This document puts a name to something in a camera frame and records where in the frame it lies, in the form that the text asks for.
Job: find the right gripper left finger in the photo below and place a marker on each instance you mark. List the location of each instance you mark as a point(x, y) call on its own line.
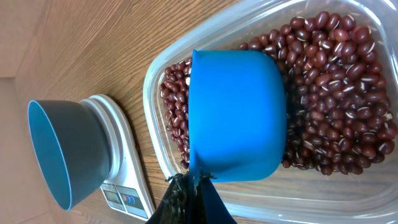
point(177, 202)

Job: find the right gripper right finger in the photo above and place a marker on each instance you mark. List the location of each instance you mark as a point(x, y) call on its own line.
point(209, 207)

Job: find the blue plastic measuring scoop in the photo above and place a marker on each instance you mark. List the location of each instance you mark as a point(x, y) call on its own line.
point(237, 116)

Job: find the white digital kitchen scale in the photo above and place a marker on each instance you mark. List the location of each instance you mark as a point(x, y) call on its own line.
point(125, 188)

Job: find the teal metal bowl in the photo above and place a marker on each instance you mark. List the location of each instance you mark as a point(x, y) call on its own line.
point(71, 149)

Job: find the red adzuki beans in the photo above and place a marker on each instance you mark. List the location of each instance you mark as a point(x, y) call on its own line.
point(339, 116)

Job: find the clear plastic food container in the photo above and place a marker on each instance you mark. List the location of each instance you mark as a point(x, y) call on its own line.
point(288, 195)

